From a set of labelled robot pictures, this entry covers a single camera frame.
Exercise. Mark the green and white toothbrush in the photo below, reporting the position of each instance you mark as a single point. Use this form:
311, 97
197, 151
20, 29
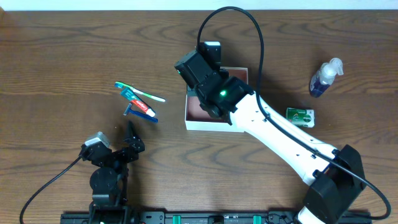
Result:
139, 92

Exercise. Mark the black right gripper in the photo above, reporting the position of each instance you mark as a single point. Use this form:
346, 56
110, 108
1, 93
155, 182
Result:
222, 73

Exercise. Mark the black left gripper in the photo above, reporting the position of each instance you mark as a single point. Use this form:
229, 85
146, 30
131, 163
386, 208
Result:
128, 150

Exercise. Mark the green Dettol soap bar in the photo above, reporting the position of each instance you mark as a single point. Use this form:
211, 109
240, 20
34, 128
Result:
301, 117

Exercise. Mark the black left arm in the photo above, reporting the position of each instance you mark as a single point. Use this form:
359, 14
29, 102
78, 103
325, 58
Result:
109, 181

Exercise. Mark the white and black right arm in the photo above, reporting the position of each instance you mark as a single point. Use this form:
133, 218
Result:
321, 166

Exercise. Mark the blue disposable razor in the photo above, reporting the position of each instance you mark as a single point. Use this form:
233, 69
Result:
128, 110

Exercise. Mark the Colgate toothpaste tube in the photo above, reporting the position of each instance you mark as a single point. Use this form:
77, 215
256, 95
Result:
134, 99

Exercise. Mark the black mounting rail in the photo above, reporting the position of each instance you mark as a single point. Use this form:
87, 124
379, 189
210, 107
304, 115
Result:
273, 217

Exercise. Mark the blue liquid foam pump bottle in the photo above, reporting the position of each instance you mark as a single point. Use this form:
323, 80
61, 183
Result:
325, 76

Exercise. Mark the white box with pink interior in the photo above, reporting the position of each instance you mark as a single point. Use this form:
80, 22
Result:
197, 119

